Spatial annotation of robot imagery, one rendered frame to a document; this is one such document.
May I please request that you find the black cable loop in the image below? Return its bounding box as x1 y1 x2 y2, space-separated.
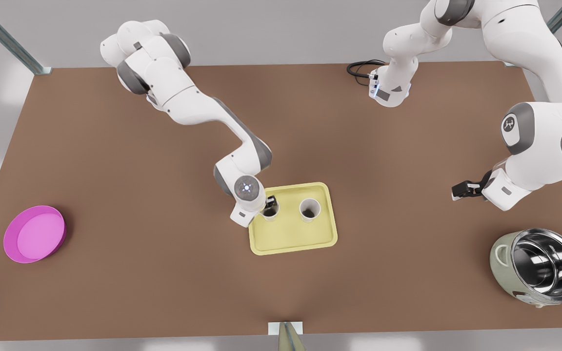
347 59 388 86

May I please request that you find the green pot with steel inside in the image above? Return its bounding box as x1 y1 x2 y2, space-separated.
489 228 562 309

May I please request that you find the yellow rectangular tray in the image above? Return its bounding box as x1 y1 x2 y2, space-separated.
248 182 338 256

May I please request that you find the pink round plate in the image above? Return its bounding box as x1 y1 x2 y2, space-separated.
3 205 67 264

